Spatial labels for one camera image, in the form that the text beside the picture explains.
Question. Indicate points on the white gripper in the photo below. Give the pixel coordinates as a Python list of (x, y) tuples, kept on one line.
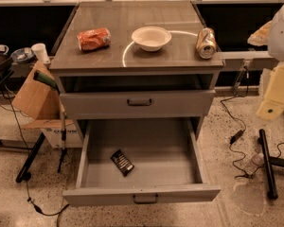
[(281, 35)]

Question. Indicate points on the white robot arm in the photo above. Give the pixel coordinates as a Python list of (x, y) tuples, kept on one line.
[(272, 35)]

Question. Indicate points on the grey drawer cabinet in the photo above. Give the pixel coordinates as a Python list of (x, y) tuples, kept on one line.
[(124, 66)]

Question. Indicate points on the open grey middle drawer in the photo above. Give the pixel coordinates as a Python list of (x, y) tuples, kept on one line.
[(167, 164)]

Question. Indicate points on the closed grey upper drawer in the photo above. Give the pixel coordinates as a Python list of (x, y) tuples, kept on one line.
[(151, 104)]

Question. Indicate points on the gold soda can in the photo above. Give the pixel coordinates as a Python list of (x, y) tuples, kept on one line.
[(206, 44)]

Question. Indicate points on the black chair leg base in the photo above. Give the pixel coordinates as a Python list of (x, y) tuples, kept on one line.
[(269, 162)]

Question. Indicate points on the white paper bowl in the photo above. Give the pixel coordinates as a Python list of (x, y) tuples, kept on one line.
[(151, 38)]

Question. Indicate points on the crushed orange soda can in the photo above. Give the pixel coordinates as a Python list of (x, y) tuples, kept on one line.
[(93, 39)]

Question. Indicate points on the white paper cup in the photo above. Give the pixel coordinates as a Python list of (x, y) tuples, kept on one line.
[(40, 52)]

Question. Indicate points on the brown cardboard box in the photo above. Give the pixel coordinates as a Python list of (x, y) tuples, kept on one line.
[(38, 101)]

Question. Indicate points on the blue bowl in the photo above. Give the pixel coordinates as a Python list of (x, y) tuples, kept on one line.
[(23, 55)]

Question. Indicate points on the black table leg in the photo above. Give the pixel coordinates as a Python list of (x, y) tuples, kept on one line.
[(24, 174)]

